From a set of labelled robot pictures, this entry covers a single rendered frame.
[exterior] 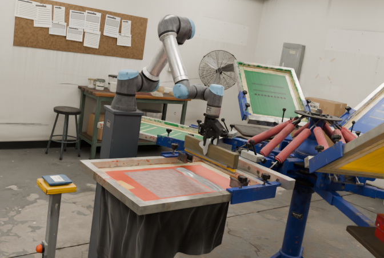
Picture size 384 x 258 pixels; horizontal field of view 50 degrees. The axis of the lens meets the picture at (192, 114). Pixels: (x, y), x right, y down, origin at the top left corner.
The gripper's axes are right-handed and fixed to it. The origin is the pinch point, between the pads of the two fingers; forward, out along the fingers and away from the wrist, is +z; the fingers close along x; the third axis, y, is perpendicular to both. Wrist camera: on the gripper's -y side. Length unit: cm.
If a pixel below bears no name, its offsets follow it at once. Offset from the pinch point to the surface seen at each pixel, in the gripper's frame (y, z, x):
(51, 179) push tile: 11, 12, 77
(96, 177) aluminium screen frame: 9, 12, 57
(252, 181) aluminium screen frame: -17.5, 10.9, -17.6
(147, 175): 9.9, 13.6, 29.5
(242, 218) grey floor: 112, 110, -160
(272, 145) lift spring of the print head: 4, -1, -54
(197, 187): -11.2, 13.4, 13.8
